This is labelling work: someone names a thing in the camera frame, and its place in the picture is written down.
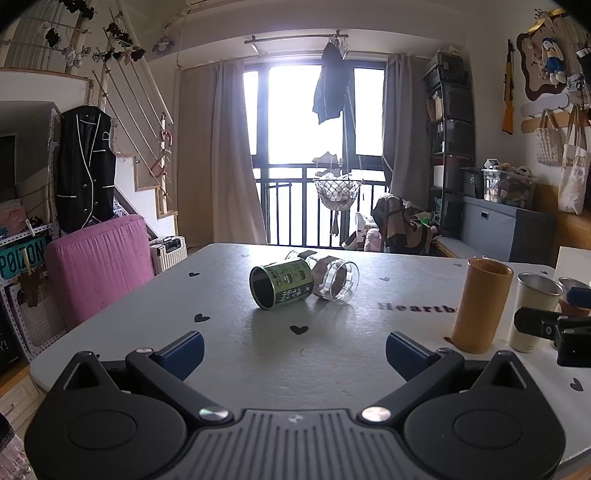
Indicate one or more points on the dark green bin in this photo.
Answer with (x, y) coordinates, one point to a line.
(473, 182)

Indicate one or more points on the clear plastic storage bin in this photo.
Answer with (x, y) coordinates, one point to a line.
(508, 187)

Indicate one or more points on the white steel-rimmed cup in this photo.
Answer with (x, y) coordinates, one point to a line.
(531, 302)

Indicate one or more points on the wavy brown wall frame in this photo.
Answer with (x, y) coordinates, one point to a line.
(526, 69)

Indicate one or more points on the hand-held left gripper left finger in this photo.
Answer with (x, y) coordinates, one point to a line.
(183, 356)

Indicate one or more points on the tall yellow cup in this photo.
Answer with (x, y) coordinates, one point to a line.
(480, 304)

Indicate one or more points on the pink cushioned chair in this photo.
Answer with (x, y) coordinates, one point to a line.
(99, 267)

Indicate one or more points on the grey curtain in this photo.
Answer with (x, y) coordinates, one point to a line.
(399, 120)
(235, 161)

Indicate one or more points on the white stair railing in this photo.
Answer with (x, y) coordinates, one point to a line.
(134, 115)

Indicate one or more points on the cream printed tote bag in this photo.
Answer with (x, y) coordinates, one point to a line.
(575, 180)

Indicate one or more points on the black balcony railing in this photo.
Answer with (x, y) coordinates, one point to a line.
(286, 207)

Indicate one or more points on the white suitcase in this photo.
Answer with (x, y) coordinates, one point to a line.
(168, 254)

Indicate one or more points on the white pegboard rack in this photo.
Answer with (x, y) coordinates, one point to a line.
(27, 332)

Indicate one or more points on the brown steel-rimmed cup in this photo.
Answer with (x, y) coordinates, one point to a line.
(565, 304)

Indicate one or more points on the knitted white tote bag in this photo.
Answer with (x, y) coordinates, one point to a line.
(550, 145)

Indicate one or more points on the blue plush doll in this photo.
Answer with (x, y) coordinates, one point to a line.
(553, 60)

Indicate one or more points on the black drawer tower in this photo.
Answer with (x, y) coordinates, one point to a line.
(455, 138)

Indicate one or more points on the yellow toy rifle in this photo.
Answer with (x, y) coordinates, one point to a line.
(508, 97)

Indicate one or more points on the grey storage box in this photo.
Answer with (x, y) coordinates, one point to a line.
(508, 230)

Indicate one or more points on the black vest with white trim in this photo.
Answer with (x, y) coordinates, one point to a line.
(85, 170)

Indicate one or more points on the teal sign plate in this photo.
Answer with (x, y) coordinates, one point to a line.
(23, 258)

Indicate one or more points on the clear glass jar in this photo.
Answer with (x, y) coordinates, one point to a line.
(336, 280)

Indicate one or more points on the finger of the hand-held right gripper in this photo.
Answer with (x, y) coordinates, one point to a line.
(580, 295)
(540, 324)

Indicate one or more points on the hanging dark jacket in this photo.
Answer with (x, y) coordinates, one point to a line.
(330, 87)

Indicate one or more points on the green printed tin cup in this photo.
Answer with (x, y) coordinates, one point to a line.
(279, 284)

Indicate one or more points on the wooden curtain rod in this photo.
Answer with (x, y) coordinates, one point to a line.
(295, 38)

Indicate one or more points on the pile of clothes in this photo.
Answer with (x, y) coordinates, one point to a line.
(401, 226)

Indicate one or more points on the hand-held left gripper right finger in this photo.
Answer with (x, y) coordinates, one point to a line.
(405, 357)

